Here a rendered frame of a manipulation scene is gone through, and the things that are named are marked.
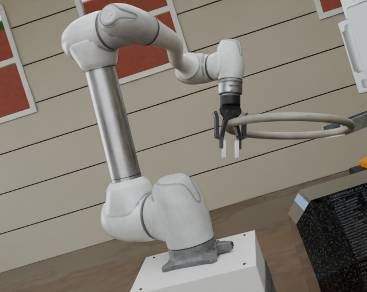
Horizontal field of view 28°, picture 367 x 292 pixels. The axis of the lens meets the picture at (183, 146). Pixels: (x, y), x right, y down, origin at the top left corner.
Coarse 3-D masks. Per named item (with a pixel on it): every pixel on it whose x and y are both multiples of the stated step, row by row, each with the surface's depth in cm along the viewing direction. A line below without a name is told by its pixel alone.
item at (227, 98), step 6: (222, 96) 267; (228, 96) 266; (234, 96) 266; (222, 102) 267; (228, 102) 266; (234, 102) 266; (222, 108) 267; (228, 108) 268; (234, 108) 268; (240, 108) 269; (222, 114) 267; (228, 120) 269
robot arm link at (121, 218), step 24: (72, 24) 235; (72, 48) 235; (96, 48) 231; (96, 72) 234; (96, 96) 235; (120, 96) 237; (120, 120) 235; (120, 144) 235; (120, 168) 235; (120, 192) 234; (144, 192) 235; (120, 216) 235; (144, 240) 236
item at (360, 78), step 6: (342, 24) 394; (348, 24) 387; (342, 30) 395; (342, 36) 396; (348, 54) 396; (354, 72) 397; (360, 72) 393; (354, 78) 398; (360, 78) 394; (360, 84) 395; (366, 84) 388; (360, 90) 397; (366, 90) 393
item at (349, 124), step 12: (240, 120) 259; (252, 120) 255; (264, 120) 253; (276, 120) 251; (288, 120) 251; (300, 120) 250; (312, 120) 251; (324, 120) 252; (336, 120) 254; (348, 120) 259; (228, 132) 279; (252, 132) 292; (264, 132) 295; (276, 132) 296; (288, 132) 296; (300, 132) 295; (312, 132) 292; (324, 132) 288; (336, 132) 282; (348, 132) 275
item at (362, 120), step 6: (360, 114) 299; (366, 114) 286; (354, 120) 283; (360, 120) 284; (366, 120) 286; (324, 126) 289; (330, 126) 291; (336, 126) 292; (342, 126) 279; (360, 126) 284; (366, 126) 285
